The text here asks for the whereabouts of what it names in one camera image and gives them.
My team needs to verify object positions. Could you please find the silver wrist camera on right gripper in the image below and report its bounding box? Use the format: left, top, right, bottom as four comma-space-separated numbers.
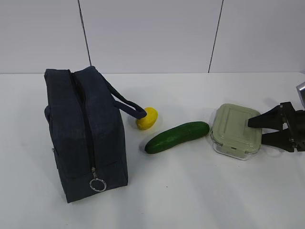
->
296, 82, 305, 108

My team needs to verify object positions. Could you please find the green cucumber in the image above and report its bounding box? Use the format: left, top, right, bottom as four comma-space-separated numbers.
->
144, 121, 210, 154

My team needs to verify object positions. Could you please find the yellow lemon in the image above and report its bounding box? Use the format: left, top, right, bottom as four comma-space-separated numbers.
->
136, 107, 158, 130

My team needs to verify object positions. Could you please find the navy blue lunch bag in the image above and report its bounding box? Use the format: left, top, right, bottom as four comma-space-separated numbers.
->
44, 66, 147, 203

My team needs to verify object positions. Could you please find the green lid glass food container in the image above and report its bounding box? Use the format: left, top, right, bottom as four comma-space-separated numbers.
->
210, 104, 262, 160

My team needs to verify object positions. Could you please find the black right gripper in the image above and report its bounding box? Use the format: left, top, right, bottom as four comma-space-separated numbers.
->
247, 102, 305, 152

